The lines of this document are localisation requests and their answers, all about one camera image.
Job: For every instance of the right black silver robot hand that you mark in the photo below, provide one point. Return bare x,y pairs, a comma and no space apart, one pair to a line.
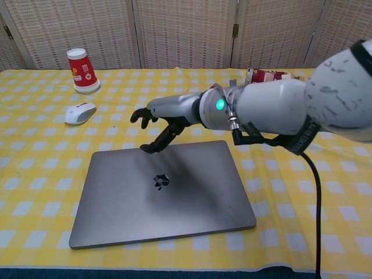
177,107

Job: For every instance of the grey apple laptop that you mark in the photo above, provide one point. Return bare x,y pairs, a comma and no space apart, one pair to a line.
174,209

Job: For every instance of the woven bamboo folding screen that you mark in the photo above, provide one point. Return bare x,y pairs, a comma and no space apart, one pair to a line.
186,32

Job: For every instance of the red label coffee bottle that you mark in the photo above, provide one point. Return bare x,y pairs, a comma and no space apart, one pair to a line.
261,76

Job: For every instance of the white grey computer mouse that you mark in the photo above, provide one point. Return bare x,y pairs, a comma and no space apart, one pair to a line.
77,114

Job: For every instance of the red paper cup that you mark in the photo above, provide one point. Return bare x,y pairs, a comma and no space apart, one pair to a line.
82,72

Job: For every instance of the yellow white checked tablecloth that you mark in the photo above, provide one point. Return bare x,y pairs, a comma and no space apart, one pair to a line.
43,174

